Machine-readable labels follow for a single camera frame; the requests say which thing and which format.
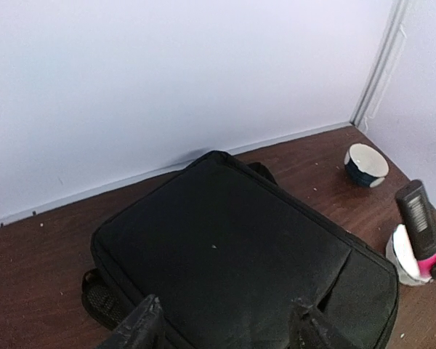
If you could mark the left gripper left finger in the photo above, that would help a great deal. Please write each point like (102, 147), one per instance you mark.
(142, 328)

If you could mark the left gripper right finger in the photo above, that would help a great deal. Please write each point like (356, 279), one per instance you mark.
(310, 329)

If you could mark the black pink highlighter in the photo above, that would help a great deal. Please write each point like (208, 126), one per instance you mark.
(415, 209)

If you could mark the black student backpack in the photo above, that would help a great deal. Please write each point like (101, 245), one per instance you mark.
(226, 251)

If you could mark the white cup black band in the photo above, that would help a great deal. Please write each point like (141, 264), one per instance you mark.
(365, 166)

